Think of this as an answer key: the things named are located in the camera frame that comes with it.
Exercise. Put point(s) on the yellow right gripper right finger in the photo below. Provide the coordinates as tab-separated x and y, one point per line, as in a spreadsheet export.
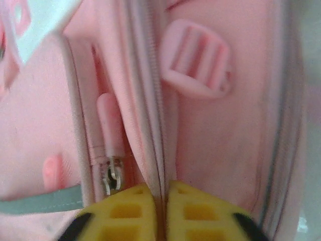
200	218

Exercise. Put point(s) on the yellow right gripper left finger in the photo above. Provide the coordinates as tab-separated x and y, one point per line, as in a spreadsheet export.
125	218

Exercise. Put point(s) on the pink student backpack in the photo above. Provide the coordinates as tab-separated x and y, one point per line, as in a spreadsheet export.
213	138

